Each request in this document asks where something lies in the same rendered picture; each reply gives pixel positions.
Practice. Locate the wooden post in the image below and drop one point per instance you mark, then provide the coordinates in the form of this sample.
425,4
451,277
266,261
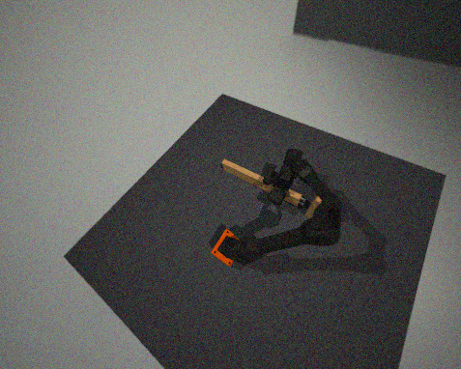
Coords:
312,207

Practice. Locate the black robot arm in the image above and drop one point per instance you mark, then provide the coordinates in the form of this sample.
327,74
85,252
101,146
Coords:
323,228

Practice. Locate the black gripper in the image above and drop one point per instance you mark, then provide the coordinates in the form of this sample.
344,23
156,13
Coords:
278,193

